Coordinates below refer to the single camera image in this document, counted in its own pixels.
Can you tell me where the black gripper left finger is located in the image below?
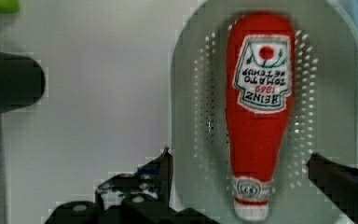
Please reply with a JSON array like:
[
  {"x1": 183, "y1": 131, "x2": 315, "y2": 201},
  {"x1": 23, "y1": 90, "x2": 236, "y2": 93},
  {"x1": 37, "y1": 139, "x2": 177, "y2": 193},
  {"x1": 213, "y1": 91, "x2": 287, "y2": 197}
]
[{"x1": 95, "y1": 147, "x2": 173, "y2": 210}]

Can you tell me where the red plush ketchup bottle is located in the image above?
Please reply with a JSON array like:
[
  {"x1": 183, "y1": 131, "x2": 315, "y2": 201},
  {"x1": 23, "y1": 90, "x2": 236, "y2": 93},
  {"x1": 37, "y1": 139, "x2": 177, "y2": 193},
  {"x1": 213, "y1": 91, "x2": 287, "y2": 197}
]
[{"x1": 226, "y1": 11, "x2": 296, "y2": 222}]

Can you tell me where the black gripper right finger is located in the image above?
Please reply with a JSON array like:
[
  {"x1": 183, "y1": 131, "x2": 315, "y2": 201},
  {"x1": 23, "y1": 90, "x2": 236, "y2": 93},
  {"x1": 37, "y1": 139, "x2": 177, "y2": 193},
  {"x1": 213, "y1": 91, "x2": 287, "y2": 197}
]
[{"x1": 306, "y1": 153, "x2": 358, "y2": 224}]

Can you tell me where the black cylindrical cup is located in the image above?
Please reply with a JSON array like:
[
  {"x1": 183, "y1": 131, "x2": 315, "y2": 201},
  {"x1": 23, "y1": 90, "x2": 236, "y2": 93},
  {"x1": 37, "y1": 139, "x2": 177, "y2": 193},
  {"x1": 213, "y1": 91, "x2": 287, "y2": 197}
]
[{"x1": 0, "y1": 52, "x2": 46, "y2": 114}]

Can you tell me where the green oval strainer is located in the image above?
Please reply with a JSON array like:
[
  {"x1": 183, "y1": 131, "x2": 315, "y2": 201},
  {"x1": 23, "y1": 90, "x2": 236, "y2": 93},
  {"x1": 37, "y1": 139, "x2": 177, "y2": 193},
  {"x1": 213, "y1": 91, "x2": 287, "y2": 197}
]
[{"x1": 172, "y1": 0, "x2": 358, "y2": 224}]

